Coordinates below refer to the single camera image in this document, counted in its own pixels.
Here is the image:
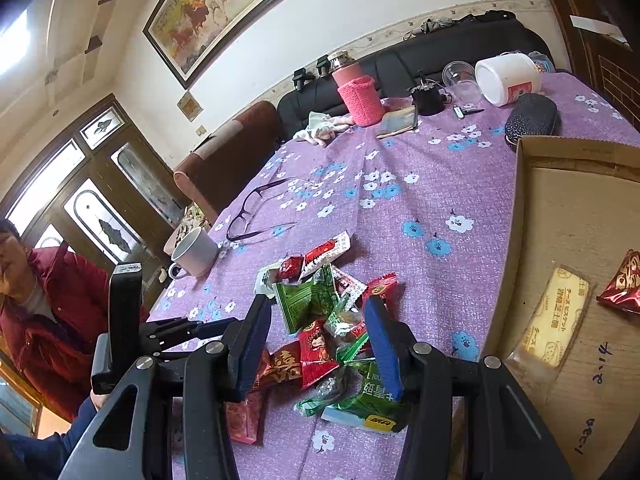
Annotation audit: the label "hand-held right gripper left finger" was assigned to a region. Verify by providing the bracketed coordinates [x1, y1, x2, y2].
[60, 294, 273, 480]

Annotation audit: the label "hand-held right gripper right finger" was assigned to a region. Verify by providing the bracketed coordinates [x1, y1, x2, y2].
[364, 296, 576, 480]

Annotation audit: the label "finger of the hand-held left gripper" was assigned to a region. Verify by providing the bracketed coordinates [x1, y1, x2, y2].
[140, 316, 238, 342]
[150, 344, 201, 361]

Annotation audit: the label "pile of snack packets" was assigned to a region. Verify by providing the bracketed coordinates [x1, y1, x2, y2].
[222, 230, 416, 446]

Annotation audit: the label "cardboard box tray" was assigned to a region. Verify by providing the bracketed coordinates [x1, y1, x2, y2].
[482, 135, 640, 480]

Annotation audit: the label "person's left forearm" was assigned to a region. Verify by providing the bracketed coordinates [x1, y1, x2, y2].
[0, 395, 108, 480]

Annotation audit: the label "white mug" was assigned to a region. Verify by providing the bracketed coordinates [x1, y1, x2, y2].
[167, 227, 219, 281]

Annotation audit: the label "floral patterned bag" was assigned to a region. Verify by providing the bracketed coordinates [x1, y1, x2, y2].
[179, 204, 208, 241]

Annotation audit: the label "black eyeglasses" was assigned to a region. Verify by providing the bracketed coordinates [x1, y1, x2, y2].
[226, 177, 299, 243]

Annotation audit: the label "wooden glass door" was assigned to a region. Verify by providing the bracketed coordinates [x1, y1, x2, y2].
[0, 95, 191, 281]

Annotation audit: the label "purple floral tablecloth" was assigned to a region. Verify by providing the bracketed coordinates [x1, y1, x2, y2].
[147, 72, 640, 480]

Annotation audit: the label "yellow biscuit packet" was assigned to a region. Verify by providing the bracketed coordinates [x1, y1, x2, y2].
[505, 262, 593, 381]

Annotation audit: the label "brown armchair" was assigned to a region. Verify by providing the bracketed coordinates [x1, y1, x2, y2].
[172, 100, 283, 223]

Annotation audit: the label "small fabric pouch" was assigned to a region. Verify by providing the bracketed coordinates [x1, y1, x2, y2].
[375, 107, 419, 140]

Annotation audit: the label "crumpled white cloth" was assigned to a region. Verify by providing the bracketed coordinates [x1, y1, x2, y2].
[292, 112, 356, 148]

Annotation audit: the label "red foil snack bag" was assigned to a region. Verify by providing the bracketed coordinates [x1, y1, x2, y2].
[597, 249, 640, 316]

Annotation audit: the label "small black pouch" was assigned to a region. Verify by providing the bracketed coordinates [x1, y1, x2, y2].
[410, 82, 453, 117]

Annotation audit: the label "pink thermos bottle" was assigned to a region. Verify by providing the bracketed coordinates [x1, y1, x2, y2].
[327, 50, 386, 128]

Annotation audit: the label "black glasses case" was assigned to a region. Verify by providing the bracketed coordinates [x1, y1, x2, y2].
[505, 92, 561, 151]

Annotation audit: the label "clear plastic cup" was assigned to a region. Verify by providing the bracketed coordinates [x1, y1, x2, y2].
[442, 60, 483, 106]

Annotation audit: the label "black sofa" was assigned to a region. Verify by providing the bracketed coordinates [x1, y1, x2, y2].
[277, 17, 556, 141]

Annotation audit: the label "white plastic jar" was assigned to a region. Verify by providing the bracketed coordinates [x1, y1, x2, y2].
[475, 52, 543, 108]

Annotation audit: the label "grey cloth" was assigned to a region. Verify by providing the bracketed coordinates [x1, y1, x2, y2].
[420, 17, 453, 36]

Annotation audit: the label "clear bag with snack packet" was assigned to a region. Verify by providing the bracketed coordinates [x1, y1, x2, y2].
[529, 51, 557, 75]

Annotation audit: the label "flat white box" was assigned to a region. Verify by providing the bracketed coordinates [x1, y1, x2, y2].
[570, 15, 627, 43]

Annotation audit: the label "small gold wall plaque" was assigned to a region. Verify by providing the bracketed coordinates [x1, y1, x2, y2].
[177, 91, 203, 121]

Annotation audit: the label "framed wall painting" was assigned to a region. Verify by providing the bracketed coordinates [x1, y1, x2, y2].
[142, 0, 346, 88]

